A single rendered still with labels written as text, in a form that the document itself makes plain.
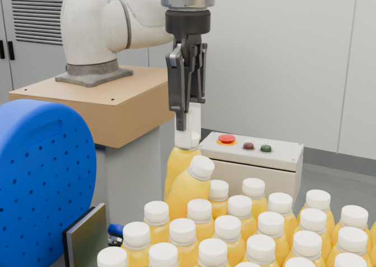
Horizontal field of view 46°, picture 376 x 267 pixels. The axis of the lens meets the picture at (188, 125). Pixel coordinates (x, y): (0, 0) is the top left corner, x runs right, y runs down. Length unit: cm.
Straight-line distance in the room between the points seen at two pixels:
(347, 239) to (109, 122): 68
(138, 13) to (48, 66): 158
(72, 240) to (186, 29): 37
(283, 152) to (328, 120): 255
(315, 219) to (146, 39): 86
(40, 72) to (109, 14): 163
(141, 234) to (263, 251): 17
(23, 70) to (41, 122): 232
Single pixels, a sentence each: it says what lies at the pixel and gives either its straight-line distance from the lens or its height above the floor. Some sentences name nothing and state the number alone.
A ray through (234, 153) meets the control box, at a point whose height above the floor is 110.
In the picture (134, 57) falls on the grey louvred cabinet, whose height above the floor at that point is 99.
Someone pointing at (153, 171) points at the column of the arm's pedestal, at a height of 78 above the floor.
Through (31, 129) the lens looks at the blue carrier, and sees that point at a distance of 71.
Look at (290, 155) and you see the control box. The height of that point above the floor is 110.
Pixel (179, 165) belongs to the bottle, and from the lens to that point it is 79.
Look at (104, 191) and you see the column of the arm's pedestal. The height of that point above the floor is 82.
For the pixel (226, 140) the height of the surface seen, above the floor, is 111.
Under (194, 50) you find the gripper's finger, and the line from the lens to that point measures 73.
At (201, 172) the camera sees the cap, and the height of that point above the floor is 113.
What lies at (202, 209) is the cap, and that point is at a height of 108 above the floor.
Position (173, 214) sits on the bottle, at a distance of 76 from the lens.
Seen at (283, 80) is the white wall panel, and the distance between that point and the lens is 343.
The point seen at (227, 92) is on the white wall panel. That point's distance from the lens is 362.
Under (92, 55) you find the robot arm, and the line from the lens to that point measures 134.
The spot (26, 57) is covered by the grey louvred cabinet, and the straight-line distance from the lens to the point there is 299.
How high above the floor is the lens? 143
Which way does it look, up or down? 19 degrees down
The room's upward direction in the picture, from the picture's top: straight up
